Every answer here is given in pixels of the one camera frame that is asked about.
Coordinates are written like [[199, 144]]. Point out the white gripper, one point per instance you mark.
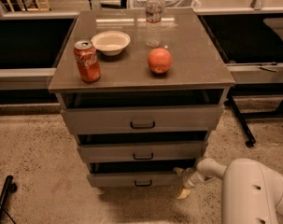
[[191, 178]]

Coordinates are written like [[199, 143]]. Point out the grey bottom drawer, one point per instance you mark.
[[143, 179]]

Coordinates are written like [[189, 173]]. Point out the grey drawer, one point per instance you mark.
[[157, 119], [159, 151], [143, 179]]

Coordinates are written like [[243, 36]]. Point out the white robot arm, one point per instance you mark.
[[251, 193]]

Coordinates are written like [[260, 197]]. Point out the grey middle drawer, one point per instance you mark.
[[159, 151]]

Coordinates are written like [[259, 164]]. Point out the grey top drawer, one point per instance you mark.
[[157, 119]]

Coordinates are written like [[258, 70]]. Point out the grey drawer cabinet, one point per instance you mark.
[[198, 76]]

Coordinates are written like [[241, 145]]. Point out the red apple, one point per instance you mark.
[[159, 60]]

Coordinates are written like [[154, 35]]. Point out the black stand leg right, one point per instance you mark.
[[244, 117]]

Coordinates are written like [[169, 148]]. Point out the black stand leg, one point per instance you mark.
[[9, 187], [244, 117]]

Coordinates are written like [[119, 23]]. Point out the red cola can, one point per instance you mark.
[[86, 59]]

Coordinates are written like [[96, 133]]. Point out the white bowl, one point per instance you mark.
[[111, 43]]

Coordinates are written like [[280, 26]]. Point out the black stand leg left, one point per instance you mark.
[[9, 187]]

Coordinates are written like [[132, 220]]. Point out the clear plastic water bottle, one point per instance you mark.
[[154, 12]]

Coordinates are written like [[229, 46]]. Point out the white wire basket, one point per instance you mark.
[[132, 4]]

